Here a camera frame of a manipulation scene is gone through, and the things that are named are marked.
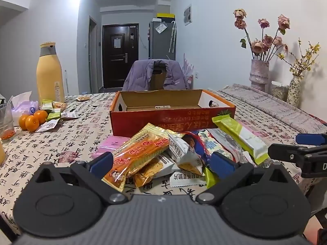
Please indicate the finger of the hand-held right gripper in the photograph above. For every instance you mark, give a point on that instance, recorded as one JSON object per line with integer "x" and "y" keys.
{"x": 311, "y": 139}
{"x": 283, "y": 152}

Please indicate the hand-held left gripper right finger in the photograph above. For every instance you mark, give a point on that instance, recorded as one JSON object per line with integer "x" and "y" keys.
{"x": 222, "y": 164}

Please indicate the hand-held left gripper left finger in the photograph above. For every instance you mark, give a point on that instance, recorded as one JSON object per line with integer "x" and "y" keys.
{"x": 102, "y": 162}

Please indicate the pink snack packet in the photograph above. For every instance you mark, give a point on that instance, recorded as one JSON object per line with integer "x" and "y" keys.
{"x": 109, "y": 144}

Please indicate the blue colourful snack packet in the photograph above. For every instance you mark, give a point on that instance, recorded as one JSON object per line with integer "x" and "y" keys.
{"x": 208, "y": 141}

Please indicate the green white snack bar packet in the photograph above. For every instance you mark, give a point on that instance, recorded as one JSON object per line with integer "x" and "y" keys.
{"x": 242, "y": 137}

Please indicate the orange long snack packet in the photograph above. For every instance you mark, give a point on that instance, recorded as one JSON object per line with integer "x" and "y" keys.
{"x": 135, "y": 153}

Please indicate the red cardboard box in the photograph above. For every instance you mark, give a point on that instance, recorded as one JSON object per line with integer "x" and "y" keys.
{"x": 143, "y": 121}

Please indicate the small green snack packet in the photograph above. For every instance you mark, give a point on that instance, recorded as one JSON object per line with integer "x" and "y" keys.
{"x": 210, "y": 177}

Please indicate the silver snack packet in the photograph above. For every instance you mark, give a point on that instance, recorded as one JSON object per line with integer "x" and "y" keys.
{"x": 227, "y": 139}

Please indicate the white blue snack packet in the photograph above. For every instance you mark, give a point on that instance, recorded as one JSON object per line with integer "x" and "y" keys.
{"x": 187, "y": 150}

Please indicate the white black text snack packet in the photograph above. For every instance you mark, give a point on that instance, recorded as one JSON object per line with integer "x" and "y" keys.
{"x": 186, "y": 180}

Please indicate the pink quilted cloth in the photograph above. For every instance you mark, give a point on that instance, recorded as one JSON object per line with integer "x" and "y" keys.
{"x": 276, "y": 109}

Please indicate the golden snack packet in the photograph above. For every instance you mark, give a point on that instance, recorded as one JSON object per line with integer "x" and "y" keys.
{"x": 148, "y": 171}

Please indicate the floral patterned vase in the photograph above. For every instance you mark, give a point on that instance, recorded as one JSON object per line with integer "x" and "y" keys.
{"x": 293, "y": 91}

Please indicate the white dark label snack packet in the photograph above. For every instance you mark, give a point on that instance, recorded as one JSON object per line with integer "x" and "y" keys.
{"x": 167, "y": 163}

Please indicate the small white snack packet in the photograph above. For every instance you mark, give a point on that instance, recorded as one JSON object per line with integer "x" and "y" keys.
{"x": 69, "y": 114}

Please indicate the white red snack packet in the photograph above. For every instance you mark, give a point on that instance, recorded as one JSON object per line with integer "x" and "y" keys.
{"x": 47, "y": 126}

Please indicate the flat orange print packet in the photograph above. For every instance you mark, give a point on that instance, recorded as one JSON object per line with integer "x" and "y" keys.
{"x": 83, "y": 98}

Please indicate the clear biscuit packet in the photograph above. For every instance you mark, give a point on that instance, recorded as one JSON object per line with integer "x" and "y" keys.
{"x": 59, "y": 105}

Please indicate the orange fruit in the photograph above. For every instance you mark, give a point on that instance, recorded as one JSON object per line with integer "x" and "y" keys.
{"x": 41, "y": 116}
{"x": 32, "y": 123}
{"x": 23, "y": 122}

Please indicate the yellow flower branches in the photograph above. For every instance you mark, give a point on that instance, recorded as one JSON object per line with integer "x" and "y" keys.
{"x": 306, "y": 61}

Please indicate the pink ceramic vase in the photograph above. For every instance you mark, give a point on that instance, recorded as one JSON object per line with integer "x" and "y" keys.
{"x": 259, "y": 75}

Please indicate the purple tissue pack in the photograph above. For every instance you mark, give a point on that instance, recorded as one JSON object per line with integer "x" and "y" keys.
{"x": 25, "y": 108}

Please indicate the purple jacket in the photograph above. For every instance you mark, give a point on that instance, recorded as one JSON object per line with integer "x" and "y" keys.
{"x": 140, "y": 76}

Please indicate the dark entrance door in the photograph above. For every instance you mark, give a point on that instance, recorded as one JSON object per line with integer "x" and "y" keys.
{"x": 120, "y": 63}

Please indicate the wooden chair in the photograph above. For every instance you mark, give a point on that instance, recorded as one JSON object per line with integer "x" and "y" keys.
{"x": 158, "y": 79}

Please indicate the yellow bottle grey cap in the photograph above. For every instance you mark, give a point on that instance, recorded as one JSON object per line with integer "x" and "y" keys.
{"x": 48, "y": 76}

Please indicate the yellow container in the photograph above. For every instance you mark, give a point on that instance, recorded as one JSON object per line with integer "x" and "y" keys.
{"x": 1, "y": 153}

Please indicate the clear plastic cup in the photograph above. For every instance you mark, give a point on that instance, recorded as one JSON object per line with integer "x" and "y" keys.
{"x": 6, "y": 122}

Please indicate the bunch of dried pink roses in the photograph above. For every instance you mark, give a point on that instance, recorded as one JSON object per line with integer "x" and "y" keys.
{"x": 267, "y": 40}

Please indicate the grey refrigerator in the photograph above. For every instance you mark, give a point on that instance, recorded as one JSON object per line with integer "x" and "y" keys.
{"x": 161, "y": 46}

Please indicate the white folded umbrella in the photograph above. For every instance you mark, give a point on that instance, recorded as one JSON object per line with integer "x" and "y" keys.
{"x": 173, "y": 37}

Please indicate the clear plastic bag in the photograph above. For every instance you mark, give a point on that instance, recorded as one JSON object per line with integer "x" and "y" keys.
{"x": 161, "y": 27}

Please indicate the yellow box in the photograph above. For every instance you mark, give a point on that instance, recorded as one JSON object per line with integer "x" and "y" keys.
{"x": 165, "y": 16}

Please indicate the interior door frame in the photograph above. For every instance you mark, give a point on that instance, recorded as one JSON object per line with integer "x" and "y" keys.
{"x": 93, "y": 56}

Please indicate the wall picture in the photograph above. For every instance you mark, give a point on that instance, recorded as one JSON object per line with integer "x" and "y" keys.
{"x": 188, "y": 15}

